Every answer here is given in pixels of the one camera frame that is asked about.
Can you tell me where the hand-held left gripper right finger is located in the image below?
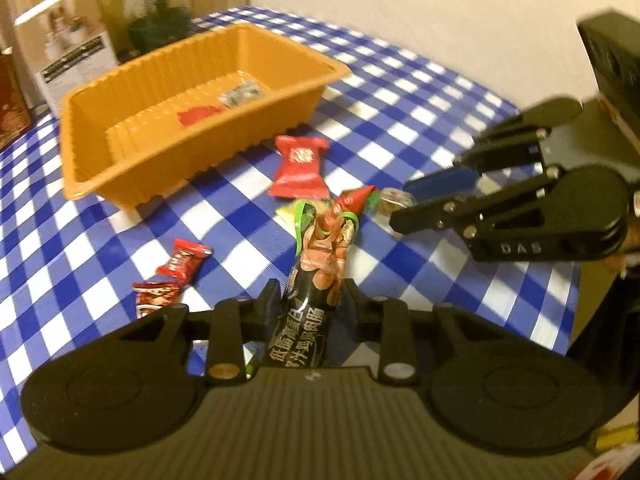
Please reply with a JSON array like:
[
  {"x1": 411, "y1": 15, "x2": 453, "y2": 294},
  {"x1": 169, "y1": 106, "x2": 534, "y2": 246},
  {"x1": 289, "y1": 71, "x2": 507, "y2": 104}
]
[{"x1": 342, "y1": 280, "x2": 506, "y2": 385}]

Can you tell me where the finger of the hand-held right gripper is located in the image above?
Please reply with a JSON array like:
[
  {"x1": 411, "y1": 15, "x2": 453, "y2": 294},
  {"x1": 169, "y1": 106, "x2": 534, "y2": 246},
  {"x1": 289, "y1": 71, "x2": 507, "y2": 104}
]
[
  {"x1": 389, "y1": 166, "x2": 557, "y2": 263},
  {"x1": 402, "y1": 99, "x2": 584, "y2": 204}
]

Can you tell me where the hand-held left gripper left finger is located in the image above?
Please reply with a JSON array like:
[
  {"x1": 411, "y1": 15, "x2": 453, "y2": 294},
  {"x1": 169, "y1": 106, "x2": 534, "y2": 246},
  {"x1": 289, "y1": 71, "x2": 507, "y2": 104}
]
[{"x1": 119, "y1": 280, "x2": 282, "y2": 387}]

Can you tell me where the clear candy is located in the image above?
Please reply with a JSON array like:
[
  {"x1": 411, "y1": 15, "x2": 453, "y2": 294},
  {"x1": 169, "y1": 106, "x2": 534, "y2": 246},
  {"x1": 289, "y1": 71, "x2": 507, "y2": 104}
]
[{"x1": 372, "y1": 187, "x2": 418, "y2": 233}]

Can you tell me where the black sausage packet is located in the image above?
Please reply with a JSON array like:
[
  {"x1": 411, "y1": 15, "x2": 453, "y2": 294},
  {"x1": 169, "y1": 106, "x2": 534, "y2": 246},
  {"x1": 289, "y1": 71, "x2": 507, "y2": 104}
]
[{"x1": 247, "y1": 185, "x2": 378, "y2": 376}]

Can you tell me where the yellow green snack packet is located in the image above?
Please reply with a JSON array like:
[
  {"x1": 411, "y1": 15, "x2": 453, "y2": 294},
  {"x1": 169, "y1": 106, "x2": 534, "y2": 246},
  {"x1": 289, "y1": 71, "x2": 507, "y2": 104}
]
[{"x1": 276, "y1": 199, "x2": 335, "y2": 233}]

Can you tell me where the orange plastic tray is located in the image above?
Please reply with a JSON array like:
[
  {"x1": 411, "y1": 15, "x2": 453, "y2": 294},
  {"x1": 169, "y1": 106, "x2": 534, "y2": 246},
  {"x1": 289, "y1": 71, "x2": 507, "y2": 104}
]
[{"x1": 60, "y1": 22, "x2": 351, "y2": 211}]

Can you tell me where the person's right hand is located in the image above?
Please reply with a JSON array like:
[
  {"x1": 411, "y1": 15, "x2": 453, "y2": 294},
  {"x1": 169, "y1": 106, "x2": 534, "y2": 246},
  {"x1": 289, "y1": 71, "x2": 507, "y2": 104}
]
[{"x1": 602, "y1": 250, "x2": 632, "y2": 281}]

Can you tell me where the blue checked tablecloth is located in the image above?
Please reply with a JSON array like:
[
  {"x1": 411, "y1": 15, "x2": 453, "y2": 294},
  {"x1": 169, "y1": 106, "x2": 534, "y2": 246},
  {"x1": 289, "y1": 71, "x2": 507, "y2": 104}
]
[{"x1": 0, "y1": 6, "x2": 583, "y2": 468}]

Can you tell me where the small red candy packet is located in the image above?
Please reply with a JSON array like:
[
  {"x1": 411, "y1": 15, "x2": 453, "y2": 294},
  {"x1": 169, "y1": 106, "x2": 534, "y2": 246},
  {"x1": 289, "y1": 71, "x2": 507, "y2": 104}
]
[
  {"x1": 131, "y1": 281, "x2": 181, "y2": 320},
  {"x1": 156, "y1": 239, "x2": 213, "y2": 281}
]

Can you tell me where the large red snack packet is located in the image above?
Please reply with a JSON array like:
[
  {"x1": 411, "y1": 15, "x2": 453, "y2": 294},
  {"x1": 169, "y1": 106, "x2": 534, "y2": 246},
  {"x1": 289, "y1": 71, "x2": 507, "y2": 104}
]
[{"x1": 268, "y1": 136, "x2": 331, "y2": 201}]

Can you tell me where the flat red snack packet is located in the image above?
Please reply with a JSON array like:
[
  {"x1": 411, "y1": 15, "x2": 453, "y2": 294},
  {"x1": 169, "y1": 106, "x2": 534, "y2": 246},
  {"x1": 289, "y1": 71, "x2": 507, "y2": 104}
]
[{"x1": 177, "y1": 105, "x2": 224, "y2": 127}]

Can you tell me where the grey printed snack packet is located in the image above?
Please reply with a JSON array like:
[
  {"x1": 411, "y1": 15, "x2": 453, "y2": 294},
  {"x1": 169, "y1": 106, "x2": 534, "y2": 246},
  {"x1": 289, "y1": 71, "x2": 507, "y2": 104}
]
[{"x1": 219, "y1": 80, "x2": 265, "y2": 108}]

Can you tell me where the glass jar with green lid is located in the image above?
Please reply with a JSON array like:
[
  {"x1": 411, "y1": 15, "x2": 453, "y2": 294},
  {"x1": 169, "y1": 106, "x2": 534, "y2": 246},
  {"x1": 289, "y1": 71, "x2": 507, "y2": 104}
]
[{"x1": 122, "y1": 0, "x2": 193, "y2": 53}]

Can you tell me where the white cardboard box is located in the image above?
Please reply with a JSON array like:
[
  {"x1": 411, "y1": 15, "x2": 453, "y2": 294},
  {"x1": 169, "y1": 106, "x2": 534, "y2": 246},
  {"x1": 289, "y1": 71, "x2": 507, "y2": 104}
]
[{"x1": 14, "y1": 0, "x2": 118, "y2": 116}]

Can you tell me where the dark red tin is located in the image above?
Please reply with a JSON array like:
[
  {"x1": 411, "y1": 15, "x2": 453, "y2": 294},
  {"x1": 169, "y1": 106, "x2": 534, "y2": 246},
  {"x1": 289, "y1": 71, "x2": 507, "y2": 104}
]
[{"x1": 0, "y1": 47, "x2": 33, "y2": 151}]

